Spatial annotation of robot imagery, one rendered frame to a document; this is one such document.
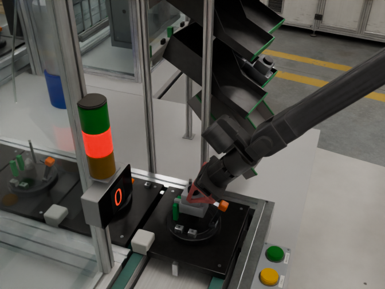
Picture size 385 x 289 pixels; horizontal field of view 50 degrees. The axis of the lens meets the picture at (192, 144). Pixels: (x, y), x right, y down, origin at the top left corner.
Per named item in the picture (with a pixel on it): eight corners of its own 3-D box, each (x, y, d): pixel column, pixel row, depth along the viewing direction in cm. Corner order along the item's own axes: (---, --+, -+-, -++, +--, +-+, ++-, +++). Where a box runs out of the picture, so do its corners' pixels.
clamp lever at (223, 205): (217, 221, 105) (229, 202, 100) (215, 226, 103) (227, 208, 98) (205, 214, 105) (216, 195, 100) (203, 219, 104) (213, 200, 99)
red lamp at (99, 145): (118, 145, 77) (115, 122, 75) (104, 160, 74) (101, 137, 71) (94, 140, 79) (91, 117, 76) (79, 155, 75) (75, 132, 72)
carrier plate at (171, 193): (249, 211, 114) (250, 205, 113) (224, 280, 96) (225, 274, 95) (169, 190, 121) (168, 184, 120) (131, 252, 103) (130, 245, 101)
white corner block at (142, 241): (156, 243, 105) (154, 232, 102) (148, 257, 101) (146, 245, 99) (138, 238, 106) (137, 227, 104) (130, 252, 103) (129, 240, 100)
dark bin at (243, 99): (264, 98, 117) (277, 79, 112) (244, 120, 108) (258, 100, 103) (187, 40, 121) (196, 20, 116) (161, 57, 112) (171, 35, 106)
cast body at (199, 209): (208, 206, 105) (209, 185, 101) (203, 218, 101) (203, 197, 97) (177, 199, 107) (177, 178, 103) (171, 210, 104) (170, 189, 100)
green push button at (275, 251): (284, 253, 102) (285, 248, 101) (281, 265, 99) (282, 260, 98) (268, 249, 103) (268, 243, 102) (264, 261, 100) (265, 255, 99)
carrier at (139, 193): (164, 189, 121) (162, 155, 114) (126, 250, 103) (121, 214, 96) (92, 171, 128) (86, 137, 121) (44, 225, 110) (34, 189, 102)
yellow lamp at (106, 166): (120, 166, 80) (118, 145, 78) (107, 182, 77) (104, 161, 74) (98, 160, 82) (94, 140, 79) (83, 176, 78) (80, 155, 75)
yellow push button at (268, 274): (278, 275, 97) (279, 270, 96) (275, 289, 94) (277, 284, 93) (262, 270, 98) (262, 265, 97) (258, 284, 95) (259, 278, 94)
